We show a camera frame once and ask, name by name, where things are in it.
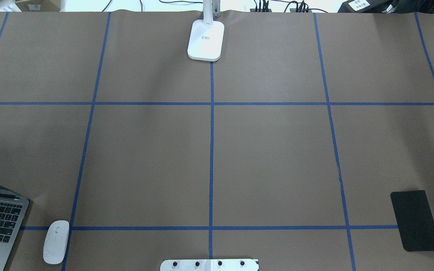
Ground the black box with label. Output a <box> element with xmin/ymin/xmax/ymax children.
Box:
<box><xmin>338</xmin><ymin>0</ymin><xmax>393</xmax><ymax>13</ymax></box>

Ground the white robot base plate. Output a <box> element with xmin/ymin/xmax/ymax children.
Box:
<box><xmin>160</xmin><ymin>259</ymin><xmax>260</xmax><ymax>271</ymax></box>

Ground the white computer mouse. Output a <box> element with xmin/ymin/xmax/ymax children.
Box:
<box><xmin>43</xmin><ymin>220</ymin><xmax>70</xmax><ymax>265</ymax></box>

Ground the cardboard box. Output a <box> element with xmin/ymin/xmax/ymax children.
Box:
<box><xmin>14</xmin><ymin>0</ymin><xmax>61</xmax><ymax>12</ymax></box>

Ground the black usb hub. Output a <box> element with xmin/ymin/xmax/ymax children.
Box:
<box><xmin>250</xmin><ymin>0</ymin><xmax>272</xmax><ymax>13</ymax></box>

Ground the black mouse pad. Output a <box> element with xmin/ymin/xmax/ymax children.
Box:
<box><xmin>390</xmin><ymin>189</ymin><xmax>434</xmax><ymax>252</ymax></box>

